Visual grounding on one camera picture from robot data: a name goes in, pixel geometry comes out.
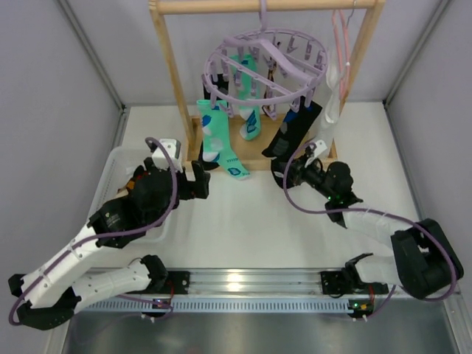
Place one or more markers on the green sock front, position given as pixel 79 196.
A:
pixel 216 140

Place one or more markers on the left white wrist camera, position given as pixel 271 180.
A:
pixel 170 150

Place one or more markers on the pink wire hanger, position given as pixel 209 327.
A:
pixel 341 35

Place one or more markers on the grey slotted cable duct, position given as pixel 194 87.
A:
pixel 232 305

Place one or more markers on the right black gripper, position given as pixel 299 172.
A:
pixel 295 170

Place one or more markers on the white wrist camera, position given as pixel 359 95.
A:
pixel 170 150
pixel 313 150

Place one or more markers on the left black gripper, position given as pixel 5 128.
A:
pixel 189 185

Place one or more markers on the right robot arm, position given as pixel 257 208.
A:
pixel 422 261

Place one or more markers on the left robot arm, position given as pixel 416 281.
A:
pixel 61 288

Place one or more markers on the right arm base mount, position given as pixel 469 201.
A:
pixel 340 283

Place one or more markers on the black blue grey sock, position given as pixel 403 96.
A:
pixel 289 136

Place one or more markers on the purple round clip hanger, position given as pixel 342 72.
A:
pixel 301 65

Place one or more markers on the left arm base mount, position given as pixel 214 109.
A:
pixel 176 283

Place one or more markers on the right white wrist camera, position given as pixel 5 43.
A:
pixel 313 150

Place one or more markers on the white plastic basket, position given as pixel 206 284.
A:
pixel 118 169

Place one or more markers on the white cloth on hanger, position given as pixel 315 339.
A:
pixel 328 97

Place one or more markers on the wooden clothes rack frame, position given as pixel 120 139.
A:
pixel 159 9

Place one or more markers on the green sock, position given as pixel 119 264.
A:
pixel 251 127
pixel 216 140

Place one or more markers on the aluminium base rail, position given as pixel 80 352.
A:
pixel 258 282

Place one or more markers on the green sock rear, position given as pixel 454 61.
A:
pixel 251 127

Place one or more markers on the argyle red orange sock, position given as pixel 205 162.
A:
pixel 138 173

